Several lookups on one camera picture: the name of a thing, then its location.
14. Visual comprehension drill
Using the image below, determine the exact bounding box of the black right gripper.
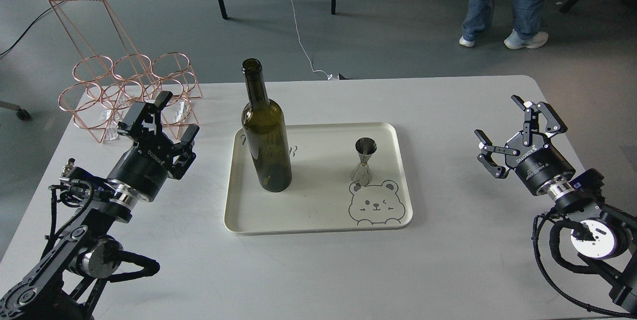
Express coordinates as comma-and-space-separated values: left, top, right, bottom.
475, 95, 575, 196

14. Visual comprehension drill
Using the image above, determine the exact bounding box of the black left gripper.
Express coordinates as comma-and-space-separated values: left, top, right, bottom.
107, 91, 200, 202

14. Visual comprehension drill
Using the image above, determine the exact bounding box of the chair caster wheel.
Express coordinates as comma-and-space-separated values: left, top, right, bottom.
0, 101, 30, 120

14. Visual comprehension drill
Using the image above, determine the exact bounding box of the steel double jigger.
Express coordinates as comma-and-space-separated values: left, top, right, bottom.
350, 138, 377, 186

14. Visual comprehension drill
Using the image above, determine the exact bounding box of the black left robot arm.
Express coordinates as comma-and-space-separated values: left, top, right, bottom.
1, 91, 200, 320

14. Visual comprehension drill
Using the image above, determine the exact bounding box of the person in blue jeans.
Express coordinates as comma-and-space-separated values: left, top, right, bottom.
459, 0, 557, 50

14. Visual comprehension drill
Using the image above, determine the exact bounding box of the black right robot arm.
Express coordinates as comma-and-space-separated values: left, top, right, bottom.
475, 95, 637, 319

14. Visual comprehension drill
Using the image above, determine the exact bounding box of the copper wire wine rack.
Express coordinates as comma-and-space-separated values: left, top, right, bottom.
48, 0, 203, 143

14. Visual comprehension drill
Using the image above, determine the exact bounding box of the dark green wine bottle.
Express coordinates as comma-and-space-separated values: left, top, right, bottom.
241, 58, 293, 192

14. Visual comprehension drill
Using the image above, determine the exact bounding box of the cream bear serving tray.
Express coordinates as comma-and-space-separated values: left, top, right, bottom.
224, 122, 413, 234

